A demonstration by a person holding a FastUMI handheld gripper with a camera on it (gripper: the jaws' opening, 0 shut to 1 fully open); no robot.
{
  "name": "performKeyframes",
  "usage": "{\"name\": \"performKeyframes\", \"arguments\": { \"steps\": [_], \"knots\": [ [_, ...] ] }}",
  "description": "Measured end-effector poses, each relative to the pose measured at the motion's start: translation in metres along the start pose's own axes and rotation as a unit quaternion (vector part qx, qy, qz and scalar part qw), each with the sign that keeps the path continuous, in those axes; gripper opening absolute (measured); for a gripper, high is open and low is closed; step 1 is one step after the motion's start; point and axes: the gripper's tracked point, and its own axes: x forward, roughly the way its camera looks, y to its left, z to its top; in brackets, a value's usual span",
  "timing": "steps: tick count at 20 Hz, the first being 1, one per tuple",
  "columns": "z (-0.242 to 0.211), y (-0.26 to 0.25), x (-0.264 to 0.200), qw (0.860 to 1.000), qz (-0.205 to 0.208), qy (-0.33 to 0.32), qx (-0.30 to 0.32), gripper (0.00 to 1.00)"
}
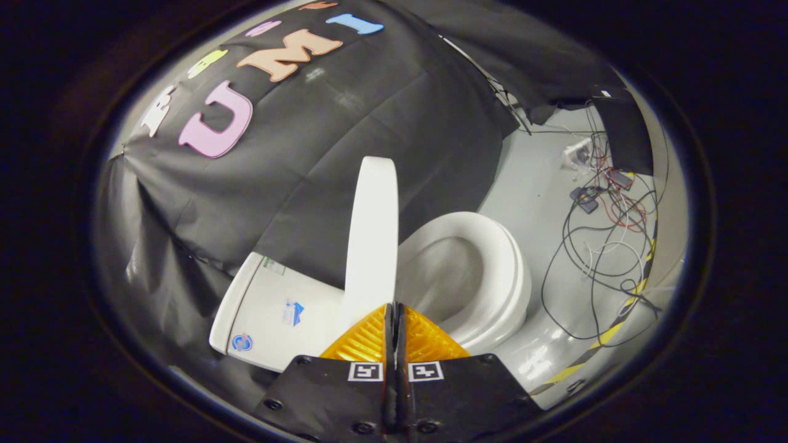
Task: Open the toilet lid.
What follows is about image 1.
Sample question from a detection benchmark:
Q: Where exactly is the small black adapter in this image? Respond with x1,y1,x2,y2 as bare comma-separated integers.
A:
569,186,600,215

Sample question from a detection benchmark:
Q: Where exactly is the black box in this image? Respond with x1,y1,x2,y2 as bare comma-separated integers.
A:
590,91,655,177

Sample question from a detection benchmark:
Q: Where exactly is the yellow black hazard tape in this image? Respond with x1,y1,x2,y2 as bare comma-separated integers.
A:
528,221,659,396

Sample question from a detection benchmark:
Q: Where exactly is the black backdrop cloth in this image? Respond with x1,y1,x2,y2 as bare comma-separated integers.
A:
95,0,654,370

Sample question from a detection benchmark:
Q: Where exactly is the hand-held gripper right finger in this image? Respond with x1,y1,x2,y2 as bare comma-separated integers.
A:
394,303,544,443

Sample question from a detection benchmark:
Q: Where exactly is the tangle of black cables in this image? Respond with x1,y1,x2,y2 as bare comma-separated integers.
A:
541,105,673,348

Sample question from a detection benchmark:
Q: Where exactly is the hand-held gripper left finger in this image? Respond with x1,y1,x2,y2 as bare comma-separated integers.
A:
255,303,395,443

